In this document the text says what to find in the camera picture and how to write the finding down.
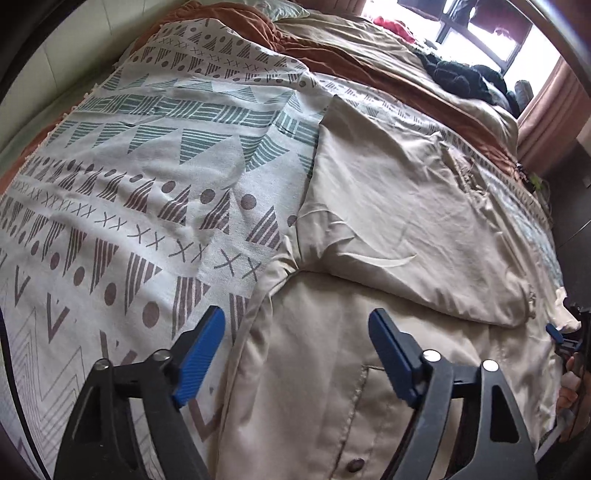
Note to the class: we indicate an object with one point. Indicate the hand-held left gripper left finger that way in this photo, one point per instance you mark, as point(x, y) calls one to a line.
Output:
point(199, 357)

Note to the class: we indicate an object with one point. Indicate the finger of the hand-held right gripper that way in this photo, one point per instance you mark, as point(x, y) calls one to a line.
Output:
point(554, 333)

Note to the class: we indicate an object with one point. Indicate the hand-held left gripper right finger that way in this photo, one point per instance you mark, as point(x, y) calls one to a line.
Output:
point(392, 355)

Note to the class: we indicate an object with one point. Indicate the beige coat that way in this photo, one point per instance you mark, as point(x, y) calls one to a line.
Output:
point(369, 207)

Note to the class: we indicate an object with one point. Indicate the black clothes pile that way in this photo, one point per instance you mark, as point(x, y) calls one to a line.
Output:
point(452, 74)

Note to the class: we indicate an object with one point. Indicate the person's right hand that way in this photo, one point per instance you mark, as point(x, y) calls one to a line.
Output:
point(570, 392)

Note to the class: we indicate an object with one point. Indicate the pink curtain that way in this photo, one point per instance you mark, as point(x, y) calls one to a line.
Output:
point(554, 120)

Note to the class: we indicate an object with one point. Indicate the patterned blanket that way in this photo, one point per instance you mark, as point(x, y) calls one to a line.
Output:
point(138, 138)

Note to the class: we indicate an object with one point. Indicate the grey pillow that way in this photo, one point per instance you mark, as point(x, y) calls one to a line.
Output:
point(519, 94)

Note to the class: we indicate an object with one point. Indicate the window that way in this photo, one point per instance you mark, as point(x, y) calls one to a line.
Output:
point(466, 41)

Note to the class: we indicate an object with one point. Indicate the dark hanging garment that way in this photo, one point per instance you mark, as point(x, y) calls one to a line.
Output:
point(501, 25)

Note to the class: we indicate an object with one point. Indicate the brown and beige duvet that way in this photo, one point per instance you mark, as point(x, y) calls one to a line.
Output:
point(346, 41)

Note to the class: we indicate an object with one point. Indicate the white padded headboard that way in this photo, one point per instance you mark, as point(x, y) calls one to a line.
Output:
point(41, 78)

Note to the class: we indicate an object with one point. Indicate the red cloth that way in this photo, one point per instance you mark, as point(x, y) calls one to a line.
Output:
point(392, 25)

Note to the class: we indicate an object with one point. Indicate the pale pillow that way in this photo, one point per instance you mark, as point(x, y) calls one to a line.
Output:
point(281, 8)

